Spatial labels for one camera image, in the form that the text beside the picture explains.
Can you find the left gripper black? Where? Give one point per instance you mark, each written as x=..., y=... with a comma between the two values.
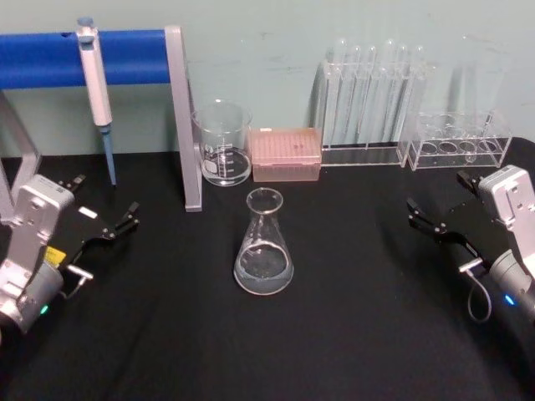
x=81, y=229

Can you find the pink pipette tip box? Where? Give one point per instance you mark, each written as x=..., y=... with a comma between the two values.
x=286, y=154

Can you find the low clear acrylic rack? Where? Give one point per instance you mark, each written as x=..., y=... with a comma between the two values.
x=455, y=150

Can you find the black table cloth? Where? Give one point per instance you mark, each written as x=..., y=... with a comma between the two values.
x=267, y=313

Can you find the clear glass conical flask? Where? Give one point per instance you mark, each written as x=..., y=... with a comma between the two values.
x=263, y=259

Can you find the tall clear test tube rack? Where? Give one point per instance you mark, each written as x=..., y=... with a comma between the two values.
x=359, y=154

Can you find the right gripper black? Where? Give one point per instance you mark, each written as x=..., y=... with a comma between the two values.
x=487, y=234

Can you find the blue and grey pipette stand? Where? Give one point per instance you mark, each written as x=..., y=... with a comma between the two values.
x=138, y=58

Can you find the clear glass beaker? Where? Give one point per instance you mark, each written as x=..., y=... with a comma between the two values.
x=223, y=146

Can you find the white pipette with blue tip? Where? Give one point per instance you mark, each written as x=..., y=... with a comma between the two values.
x=94, y=83

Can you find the clear test tube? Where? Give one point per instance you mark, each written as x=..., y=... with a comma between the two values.
x=398, y=87
x=386, y=83
x=352, y=87
x=367, y=87
x=339, y=83

